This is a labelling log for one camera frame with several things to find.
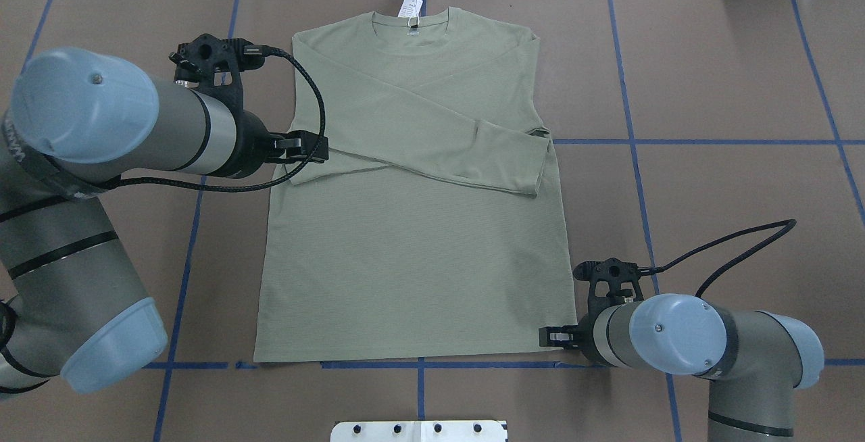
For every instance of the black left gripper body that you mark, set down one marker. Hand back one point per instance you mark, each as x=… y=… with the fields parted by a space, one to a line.
x=252 y=145

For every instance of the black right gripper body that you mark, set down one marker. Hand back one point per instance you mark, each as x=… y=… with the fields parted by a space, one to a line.
x=585 y=334

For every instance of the sage green long-sleeve shirt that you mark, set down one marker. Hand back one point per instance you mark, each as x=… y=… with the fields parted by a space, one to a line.
x=436 y=226

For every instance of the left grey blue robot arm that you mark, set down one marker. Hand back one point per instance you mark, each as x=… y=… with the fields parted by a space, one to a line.
x=80 y=124

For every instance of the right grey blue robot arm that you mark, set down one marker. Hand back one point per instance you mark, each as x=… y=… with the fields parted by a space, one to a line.
x=753 y=361

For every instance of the blue tape line crosswise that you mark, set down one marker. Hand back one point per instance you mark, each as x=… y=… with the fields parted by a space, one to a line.
x=683 y=142

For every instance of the blue tape line lengthwise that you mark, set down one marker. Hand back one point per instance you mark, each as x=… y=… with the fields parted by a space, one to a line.
x=420 y=398

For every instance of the white shirt hang tag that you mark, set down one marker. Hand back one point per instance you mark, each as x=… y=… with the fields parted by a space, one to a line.
x=411 y=9

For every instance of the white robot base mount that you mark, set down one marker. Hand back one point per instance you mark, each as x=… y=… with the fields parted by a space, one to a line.
x=421 y=430

